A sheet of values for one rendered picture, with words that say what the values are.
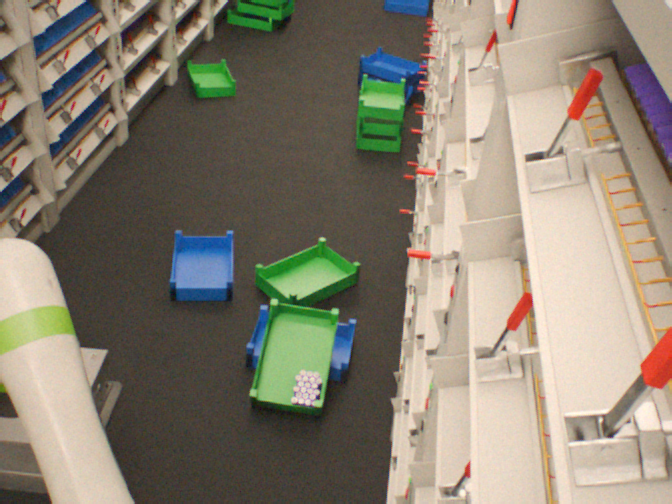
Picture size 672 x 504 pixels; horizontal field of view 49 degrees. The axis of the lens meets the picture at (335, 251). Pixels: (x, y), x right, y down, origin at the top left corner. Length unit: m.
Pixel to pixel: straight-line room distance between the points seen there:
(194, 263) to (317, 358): 0.68
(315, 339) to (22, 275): 1.24
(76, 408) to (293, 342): 1.22
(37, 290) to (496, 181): 0.65
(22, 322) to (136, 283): 1.51
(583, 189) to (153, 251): 2.27
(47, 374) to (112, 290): 1.50
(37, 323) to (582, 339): 0.81
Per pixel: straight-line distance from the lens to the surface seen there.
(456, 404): 0.94
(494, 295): 0.78
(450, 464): 0.88
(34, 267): 1.14
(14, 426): 1.65
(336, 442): 2.08
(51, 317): 1.11
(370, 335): 2.40
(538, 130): 0.67
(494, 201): 0.80
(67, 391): 1.08
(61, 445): 1.06
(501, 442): 0.64
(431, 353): 1.28
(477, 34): 1.46
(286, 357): 2.19
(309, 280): 2.59
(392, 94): 3.66
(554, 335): 0.44
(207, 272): 2.61
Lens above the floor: 1.57
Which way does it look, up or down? 35 degrees down
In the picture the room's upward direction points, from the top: 6 degrees clockwise
